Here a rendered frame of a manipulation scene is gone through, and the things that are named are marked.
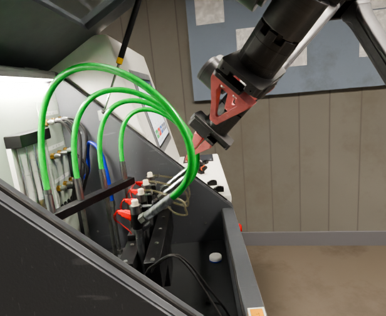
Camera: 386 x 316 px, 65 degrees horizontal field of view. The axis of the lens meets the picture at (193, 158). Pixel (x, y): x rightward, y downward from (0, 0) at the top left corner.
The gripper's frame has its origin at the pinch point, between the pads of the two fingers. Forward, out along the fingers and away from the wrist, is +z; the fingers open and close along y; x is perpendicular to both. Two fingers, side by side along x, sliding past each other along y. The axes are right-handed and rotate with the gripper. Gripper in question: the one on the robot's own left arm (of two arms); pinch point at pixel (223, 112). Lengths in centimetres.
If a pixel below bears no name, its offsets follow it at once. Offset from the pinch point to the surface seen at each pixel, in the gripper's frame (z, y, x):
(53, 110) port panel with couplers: 47, -12, -46
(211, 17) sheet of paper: 59, -175, -81
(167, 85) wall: 114, -150, -79
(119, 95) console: 41, -29, -38
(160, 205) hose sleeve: 22.4, 4.6, 1.2
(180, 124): 7.8, -0.3, -5.1
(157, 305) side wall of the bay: 12.8, 22.7, 11.4
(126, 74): 7.7, -0.3, -18.7
